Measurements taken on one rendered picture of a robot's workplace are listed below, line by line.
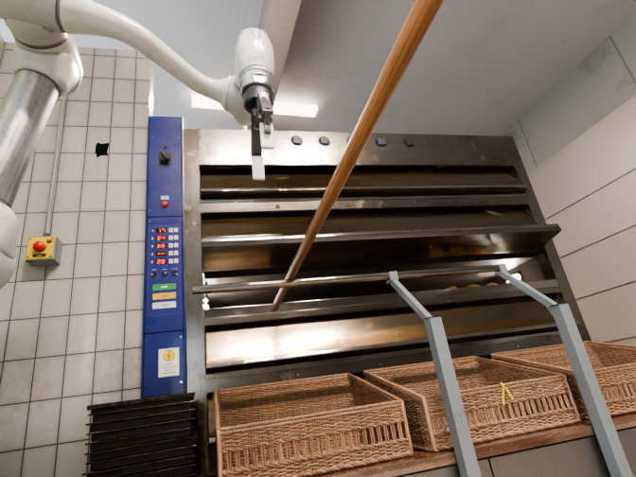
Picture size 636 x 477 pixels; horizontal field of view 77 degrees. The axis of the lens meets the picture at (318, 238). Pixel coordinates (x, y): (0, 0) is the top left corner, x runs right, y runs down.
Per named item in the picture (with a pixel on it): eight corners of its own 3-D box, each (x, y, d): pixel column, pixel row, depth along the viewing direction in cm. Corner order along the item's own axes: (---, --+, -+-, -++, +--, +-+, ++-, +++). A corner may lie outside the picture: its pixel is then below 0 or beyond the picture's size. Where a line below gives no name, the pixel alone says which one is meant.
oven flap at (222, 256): (201, 247, 162) (203, 272, 178) (562, 230, 206) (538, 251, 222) (201, 241, 163) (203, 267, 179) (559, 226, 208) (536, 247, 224)
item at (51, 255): (31, 266, 159) (35, 243, 163) (60, 265, 162) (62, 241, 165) (24, 260, 152) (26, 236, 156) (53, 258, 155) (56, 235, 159)
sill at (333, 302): (203, 321, 171) (203, 312, 172) (551, 290, 215) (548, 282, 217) (203, 318, 165) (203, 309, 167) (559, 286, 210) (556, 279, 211)
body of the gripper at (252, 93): (241, 104, 107) (242, 132, 104) (245, 81, 100) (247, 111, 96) (269, 107, 109) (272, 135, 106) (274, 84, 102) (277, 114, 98)
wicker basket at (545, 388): (372, 443, 158) (360, 370, 168) (492, 420, 173) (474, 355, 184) (433, 453, 115) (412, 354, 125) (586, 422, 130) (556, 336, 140)
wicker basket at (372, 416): (214, 472, 143) (211, 390, 153) (362, 445, 158) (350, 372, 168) (216, 496, 100) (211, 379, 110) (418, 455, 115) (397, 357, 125)
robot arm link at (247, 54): (279, 64, 103) (272, 100, 115) (274, 22, 109) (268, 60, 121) (237, 60, 100) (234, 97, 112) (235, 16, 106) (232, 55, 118)
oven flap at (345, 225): (203, 250, 176) (202, 218, 189) (540, 233, 221) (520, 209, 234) (202, 243, 173) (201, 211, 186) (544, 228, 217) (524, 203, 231)
